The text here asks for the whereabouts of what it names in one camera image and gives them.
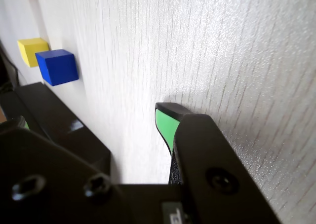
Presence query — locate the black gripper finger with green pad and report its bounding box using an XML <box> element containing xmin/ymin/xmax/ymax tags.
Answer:
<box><xmin>155</xmin><ymin>102</ymin><xmax>282</xmax><ymax>224</ymax></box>

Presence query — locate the blue wooden cube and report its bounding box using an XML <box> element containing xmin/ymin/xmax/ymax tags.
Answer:
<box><xmin>35</xmin><ymin>49</ymin><xmax>79</xmax><ymax>87</ymax></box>

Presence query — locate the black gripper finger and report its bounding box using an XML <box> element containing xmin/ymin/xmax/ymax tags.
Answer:
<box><xmin>0</xmin><ymin>118</ymin><xmax>124</xmax><ymax>224</ymax></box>

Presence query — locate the yellow wooden cube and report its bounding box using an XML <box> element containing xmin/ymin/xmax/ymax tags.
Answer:
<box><xmin>17</xmin><ymin>37</ymin><xmax>51</xmax><ymax>68</ymax></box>

